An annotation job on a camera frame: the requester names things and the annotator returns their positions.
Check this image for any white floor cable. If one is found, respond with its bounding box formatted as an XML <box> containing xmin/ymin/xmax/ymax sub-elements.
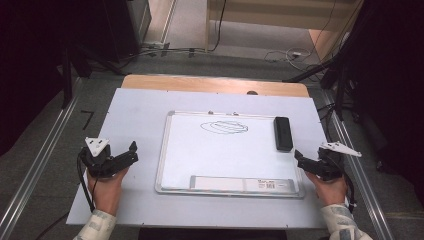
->
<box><xmin>264</xmin><ymin>47</ymin><xmax>313</xmax><ymax>64</ymax></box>

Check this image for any black floor cable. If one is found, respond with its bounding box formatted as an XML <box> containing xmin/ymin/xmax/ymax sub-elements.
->
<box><xmin>208</xmin><ymin>0</ymin><xmax>228</xmax><ymax>53</ymax></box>

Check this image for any aluminium floor rail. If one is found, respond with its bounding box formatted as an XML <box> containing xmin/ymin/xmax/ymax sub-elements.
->
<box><xmin>320</xmin><ymin>89</ymin><xmax>397</xmax><ymax>240</ymax></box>
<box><xmin>0</xmin><ymin>77</ymin><xmax>83</xmax><ymax>240</ymax></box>

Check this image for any black whiteboard eraser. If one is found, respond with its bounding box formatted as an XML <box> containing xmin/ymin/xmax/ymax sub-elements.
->
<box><xmin>273</xmin><ymin>116</ymin><xmax>295</xmax><ymax>153</ymax></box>

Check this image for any person's left hand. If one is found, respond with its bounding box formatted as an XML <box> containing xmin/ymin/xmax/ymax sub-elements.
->
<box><xmin>86</xmin><ymin>167</ymin><xmax>130</xmax><ymax>217</ymax></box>

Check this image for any white whiteboard with metal frame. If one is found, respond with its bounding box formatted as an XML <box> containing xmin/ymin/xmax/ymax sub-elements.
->
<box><xmin>154</xmin><ymin>110</ymin><xmax>306</xmax><ymax>200</ymax></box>

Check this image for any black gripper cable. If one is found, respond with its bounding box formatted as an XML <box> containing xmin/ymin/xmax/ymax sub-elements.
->
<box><xmin>342</xmin><ymin>172</ymin><xmax>358</xmax><ymax>213</ymax></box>
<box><xmin>76</xmin><ymin>155</ymin><xmax>97</xmax><ymax>213</ymax></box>

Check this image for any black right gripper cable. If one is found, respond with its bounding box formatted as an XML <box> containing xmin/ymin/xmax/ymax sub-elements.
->
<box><xmin>342</xmin><ymin>172</ymin><xmax>358</xmax><ymax>213</ymax></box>

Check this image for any dark cabinet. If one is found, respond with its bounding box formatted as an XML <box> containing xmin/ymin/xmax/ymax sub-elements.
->
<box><xmin>99</xmin><ymin>0</ymin><xmax>153</xmax><ymax>63</ymax></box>

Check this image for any white paper label strip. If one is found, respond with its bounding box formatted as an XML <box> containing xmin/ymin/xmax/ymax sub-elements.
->
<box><xmin>189</xmin><ymin>175</ymin><xmax>297</xmax><ymax>195</ymax></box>

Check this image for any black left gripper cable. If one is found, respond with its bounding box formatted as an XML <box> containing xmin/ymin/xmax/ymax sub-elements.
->
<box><xmin>76</xmin><ymin>155</ymin><xmax>97</xmax><ymax>213</ymax></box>

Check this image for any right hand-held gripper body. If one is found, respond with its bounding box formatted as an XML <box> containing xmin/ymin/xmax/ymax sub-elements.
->
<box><xmin>316</xmin><ymin>141</ymin><xmax>363</xmax><ymax>183</ymax></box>

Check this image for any light wooden shelf unit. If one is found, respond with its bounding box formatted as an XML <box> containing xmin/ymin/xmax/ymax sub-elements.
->
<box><xmin>204</xmin><ymin>0</ymin><xmax>365</xmax><ymax>62</ymax></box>

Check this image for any black metal stand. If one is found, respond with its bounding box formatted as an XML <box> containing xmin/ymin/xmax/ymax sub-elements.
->
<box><xmin>334</xmin><ymin>59</ymin><xmax>348</xmax><ymax>122</ymax></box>
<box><xmin>61</xmin><ymin>45</ymin><xmax>75</xmax><ymax>110</ymax></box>

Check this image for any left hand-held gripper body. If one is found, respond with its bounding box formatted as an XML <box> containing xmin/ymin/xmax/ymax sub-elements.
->
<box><xmin>78</xmin><ymin>137</ymin><xmax>118</xmax><ymax>179</ymax></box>

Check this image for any person's right hand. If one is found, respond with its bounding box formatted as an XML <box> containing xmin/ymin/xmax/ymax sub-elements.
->
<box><xmin>304</xmin><ymin>171</ymin><xmax>349</xmax><ymax>207</ymax></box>

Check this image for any grey power strip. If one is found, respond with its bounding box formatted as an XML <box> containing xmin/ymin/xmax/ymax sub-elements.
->
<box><xmin>142</xmin><ymin>41</ymin><xmax>172</xmax><ymax>52</ymax></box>

